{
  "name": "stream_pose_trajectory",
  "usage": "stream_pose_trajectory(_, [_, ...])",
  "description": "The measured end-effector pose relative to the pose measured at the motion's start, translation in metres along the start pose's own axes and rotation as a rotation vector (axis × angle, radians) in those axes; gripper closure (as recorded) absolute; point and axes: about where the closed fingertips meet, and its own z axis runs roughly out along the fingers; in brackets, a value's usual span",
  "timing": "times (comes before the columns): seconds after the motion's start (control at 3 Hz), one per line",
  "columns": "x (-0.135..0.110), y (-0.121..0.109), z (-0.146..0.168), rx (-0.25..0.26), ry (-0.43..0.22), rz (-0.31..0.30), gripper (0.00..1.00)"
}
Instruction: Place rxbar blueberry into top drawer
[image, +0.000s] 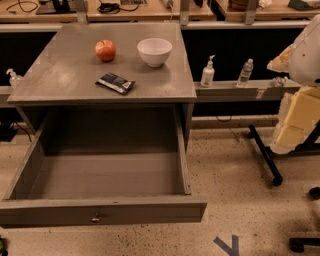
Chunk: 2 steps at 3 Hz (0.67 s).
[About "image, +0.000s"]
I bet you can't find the dark blue rxbar wrapper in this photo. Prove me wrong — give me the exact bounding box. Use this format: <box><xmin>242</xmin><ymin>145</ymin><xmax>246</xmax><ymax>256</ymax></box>
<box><xmin>96</xmin><ymin>72</ymin><xmax>135</xmax><ymax>95</ymax></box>

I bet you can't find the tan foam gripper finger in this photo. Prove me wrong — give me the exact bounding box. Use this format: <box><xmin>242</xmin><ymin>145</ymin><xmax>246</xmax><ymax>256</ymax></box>
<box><xmin>270</xmin><ymin>87</ymin><xmax>320</xmax><ymax>154</ymax></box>
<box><xmin>267</xmin><ymin>46</ymin><xmax>291</xmax><ymax>73</ymax></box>

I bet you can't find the grey wooden cabinet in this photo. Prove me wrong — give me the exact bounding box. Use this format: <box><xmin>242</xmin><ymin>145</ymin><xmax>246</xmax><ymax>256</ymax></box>
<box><xmin>8</xmin><ymin>23</ymin><xmax>196</xmax><ymax>146</ymax></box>

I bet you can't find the open grey top drawer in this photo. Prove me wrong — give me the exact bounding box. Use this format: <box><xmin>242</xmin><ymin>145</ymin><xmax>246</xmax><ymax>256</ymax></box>
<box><xmin>0</xmin><ymin>105</ymin><xmax>206</xmax><ymax>228</ymax></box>

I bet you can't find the clear plastic water bottle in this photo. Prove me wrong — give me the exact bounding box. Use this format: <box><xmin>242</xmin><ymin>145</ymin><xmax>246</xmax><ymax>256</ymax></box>
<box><xmin>236</xmin><ymin>58</ymin><xmax>254</xmax><ymax>88</ymax></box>

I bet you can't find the black stand leg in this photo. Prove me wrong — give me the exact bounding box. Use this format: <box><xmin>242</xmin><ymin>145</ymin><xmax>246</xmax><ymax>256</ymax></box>
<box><xmin>248</xmin><ymin>124</ymin><xmax>283</xmax><ymax>186</ymax></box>

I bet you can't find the black coiled cable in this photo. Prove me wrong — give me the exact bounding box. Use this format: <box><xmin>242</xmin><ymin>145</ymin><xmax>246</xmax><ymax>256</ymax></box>
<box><xmin>97</xmin><ymin>0</ymin><xmax>141</xmax><ymax>15</ymax></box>

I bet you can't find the crumpled clear plastic wrapper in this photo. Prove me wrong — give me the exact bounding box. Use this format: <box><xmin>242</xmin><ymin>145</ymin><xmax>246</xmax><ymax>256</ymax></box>
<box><xmin>271</xmin><ymin>77</ymin><xmax>289</xmax><ymax>87</ymax></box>

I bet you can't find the red apple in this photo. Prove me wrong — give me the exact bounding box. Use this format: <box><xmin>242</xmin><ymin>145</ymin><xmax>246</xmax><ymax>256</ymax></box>
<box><xmin>95</xmin><ymin>39</ymin><xmax>116</xmax><ymax>62</ymax></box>

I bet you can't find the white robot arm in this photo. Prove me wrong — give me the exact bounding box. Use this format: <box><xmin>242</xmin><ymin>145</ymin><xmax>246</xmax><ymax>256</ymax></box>
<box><xmin>267</xmin><ymin>15</ymin><xmax>320</xmax><ymax>154</ymax></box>

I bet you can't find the small metal drawer knob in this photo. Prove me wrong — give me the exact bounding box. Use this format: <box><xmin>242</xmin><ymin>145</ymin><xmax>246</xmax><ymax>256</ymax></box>
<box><xmin>91</xmin><ymin>213</ymin><xmax>101</xmax><ymax>223</ymax></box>

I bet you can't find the white ceramic bowl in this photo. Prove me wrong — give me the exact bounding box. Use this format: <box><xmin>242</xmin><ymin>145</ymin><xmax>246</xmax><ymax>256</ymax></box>
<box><xmin>137</xmin><ymin>38</ymin><xmax>173</xmax><ymax>67</ymax></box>

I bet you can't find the clear pump sanitizer bottle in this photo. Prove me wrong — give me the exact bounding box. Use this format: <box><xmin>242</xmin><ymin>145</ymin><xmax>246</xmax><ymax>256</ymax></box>
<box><xmin>6</xmin><ymin>68</ymin><xmax>22</xmax><ymax>88</ymax></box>

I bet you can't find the white pump lotion bottle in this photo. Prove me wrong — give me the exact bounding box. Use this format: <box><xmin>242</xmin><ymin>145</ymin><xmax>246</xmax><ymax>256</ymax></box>
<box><xmin>200</xmin><ymin>55</ymin><xmax>215</xmax><ymax>87</ymax></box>

